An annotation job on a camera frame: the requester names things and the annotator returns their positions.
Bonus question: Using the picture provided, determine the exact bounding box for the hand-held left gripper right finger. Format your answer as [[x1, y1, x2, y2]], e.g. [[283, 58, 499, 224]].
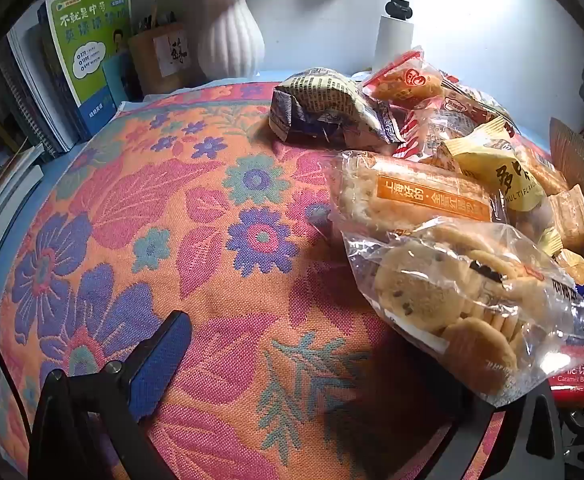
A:
[[417, 385, 565, 480]]

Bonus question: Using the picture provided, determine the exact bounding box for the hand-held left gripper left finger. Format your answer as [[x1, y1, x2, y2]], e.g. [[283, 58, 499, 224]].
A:
[[29, 311, 193, 480]]

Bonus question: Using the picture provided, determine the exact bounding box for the red biscuit packet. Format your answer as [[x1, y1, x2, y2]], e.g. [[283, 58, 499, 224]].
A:
[[547, 345, 584, 409]]

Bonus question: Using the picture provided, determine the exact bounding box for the clear cookie bag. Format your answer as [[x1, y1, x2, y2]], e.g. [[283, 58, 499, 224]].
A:
[[342, 217, 584, 408]]

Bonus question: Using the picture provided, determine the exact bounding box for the small yellow candy packet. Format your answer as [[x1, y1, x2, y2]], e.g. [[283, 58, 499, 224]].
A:
[[537, 227, 584, 287]]

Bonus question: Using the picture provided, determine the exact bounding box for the yellow snack packet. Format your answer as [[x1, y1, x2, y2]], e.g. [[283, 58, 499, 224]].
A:
[[441, 117, 559, 223]]

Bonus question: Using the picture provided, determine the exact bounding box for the small orange snack packet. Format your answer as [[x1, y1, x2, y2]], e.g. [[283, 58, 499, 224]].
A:
[[516, 144, 569, 197]]

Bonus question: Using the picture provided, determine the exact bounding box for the orange label rice cracker packet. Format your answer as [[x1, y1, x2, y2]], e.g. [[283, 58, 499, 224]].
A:
[[324, 151, 509, 241]]

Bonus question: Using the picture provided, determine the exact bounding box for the amber ribbed bowl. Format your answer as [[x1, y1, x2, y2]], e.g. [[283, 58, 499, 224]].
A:
[[549, 117, 584, 241]]

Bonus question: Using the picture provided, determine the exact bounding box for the newspaper print snack packet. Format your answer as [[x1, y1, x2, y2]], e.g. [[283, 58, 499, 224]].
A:
[[270, 71, 407, 148]]

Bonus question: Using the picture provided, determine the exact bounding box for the red striped clear snack packet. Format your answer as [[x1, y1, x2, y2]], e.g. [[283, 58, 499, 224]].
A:
[[396, 106, 475, 162]]

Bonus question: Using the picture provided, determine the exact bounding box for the red orange snack packet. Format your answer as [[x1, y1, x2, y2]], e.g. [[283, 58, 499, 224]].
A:
[[422, 87, 516, 135]]

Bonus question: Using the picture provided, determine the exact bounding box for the red heart snack packet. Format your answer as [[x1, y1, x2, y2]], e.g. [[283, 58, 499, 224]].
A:
[[362, 47, 460, 107]]

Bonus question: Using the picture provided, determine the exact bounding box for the floral woven cloth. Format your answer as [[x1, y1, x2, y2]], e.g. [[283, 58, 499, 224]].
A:
[[0, 80, 573, 480]]

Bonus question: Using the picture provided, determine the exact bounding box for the flat stack of books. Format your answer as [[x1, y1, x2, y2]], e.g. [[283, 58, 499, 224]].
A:
[[0, 142, 46, 263]]

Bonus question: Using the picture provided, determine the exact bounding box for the spiral notebook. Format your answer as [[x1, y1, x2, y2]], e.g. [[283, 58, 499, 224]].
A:
[[0, 40, 70, 157]]

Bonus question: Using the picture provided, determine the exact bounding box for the wooden pen holder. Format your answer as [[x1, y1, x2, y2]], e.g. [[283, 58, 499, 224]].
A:
[[128, 19, 193, 96]]

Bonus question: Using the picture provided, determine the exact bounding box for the green cover book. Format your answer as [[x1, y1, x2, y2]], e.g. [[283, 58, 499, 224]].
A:
[[39, 0, 133, 127]]

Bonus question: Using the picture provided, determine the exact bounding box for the white ribbed vase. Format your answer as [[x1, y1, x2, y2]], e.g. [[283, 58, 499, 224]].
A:
[[194, 0, 266, 79]]

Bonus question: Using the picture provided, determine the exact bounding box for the white desk lamp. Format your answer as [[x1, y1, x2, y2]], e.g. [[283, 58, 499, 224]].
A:
[[371, 0, 416, 74]]

